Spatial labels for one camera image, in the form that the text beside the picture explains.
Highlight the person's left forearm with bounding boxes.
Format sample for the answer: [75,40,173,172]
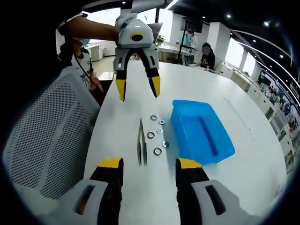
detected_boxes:
[62,15,120,43]

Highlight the group of metal washers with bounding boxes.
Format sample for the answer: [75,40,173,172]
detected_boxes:
[146,114,170,157]

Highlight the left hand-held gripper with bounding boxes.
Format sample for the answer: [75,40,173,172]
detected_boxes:
[113,13,161,102]

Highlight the row of white cabinets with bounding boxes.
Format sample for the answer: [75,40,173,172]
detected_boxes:
[217,62,282,120]

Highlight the white table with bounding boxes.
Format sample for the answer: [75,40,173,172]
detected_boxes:
[83,60,289,225]

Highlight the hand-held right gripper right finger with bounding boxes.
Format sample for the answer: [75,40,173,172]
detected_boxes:
[175,157,256,225]

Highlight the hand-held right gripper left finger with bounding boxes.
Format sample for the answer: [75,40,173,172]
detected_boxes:
[46,157,124,225]

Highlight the blue plastic container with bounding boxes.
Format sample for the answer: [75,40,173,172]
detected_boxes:
[170,99,236,166]

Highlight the white mesh office chair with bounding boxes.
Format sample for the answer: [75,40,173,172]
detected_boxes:
[4,67,101,204]

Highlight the white office desk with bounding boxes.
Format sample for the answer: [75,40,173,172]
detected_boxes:
[158,44,196,64]

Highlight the metal tweezers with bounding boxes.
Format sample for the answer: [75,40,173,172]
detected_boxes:
[137,119,148,166]

